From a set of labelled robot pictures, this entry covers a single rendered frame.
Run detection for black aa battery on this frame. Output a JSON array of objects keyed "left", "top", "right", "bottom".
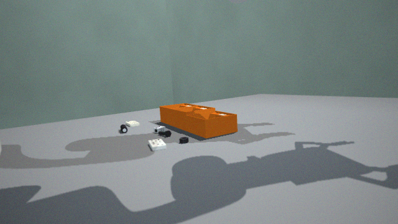
[{"left": 121, "top": 124, "right": 127, "bottom": 133}]

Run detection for dark grey hex nut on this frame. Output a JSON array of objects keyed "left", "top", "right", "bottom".
[{"left": 180, "top": 137, "right": 188, "bottom": 144}]

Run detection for orange three-compartment bin rack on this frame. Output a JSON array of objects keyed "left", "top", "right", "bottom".
[{"left": 160, "top": 103, "right": 238, "bottom": 138}]

